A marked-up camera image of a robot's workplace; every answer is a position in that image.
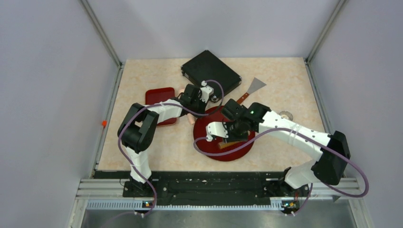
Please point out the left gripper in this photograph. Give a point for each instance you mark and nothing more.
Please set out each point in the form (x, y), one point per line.
(203, 104)

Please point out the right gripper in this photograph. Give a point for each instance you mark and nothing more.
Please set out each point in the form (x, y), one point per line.
(231, 138)

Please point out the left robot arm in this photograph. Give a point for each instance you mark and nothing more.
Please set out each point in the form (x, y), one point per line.
(137, 130)

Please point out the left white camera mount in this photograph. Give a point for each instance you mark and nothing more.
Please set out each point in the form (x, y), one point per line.
(206, 92)

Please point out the wooden double-ended roller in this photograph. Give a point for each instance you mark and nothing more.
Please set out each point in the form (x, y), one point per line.
(226, 146)

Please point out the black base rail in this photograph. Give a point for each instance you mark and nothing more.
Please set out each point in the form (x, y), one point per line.
(207, 188)

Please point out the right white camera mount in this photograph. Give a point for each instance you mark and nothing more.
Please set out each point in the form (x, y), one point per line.
(216, 129)

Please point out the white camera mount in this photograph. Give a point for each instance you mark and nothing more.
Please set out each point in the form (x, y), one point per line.
(206, 92)
(216, 129)

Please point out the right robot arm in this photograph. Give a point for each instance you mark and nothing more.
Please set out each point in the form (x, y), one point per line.
(328, 152)

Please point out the metal scraper wooden handle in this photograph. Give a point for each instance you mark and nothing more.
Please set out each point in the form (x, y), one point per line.
(255, 85)

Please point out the pink plastic cylinder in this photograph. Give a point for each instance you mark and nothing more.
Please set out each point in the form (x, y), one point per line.
(190, 117)

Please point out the black case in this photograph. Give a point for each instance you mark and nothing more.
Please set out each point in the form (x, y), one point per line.
(206, 66)

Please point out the clear glass cup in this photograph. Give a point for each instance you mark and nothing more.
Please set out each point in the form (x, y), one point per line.
(287, 115)

